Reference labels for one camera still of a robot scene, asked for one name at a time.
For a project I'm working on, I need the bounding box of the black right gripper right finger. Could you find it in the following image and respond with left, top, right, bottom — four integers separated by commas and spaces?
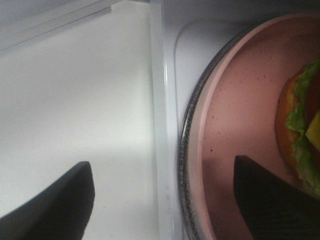
233, 155, 320, 240

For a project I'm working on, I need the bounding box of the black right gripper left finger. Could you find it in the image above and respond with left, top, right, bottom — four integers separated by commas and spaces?
0, 161, 95, 240

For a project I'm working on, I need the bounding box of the toy burger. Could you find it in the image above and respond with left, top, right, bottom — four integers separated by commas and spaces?
274, 57, 320, 196

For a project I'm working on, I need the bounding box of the pink round plate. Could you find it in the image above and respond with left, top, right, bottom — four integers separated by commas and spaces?
188, 13, 320, 240

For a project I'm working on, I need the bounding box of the white microwave door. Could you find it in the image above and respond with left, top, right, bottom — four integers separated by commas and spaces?
0, 0, 151, 57

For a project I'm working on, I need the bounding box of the glass microwave turntable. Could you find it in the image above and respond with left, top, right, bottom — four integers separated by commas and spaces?
177, 28, 253, 240

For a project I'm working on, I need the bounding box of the white microwave oven body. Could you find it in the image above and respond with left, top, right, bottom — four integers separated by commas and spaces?
149, 0, 320, 240

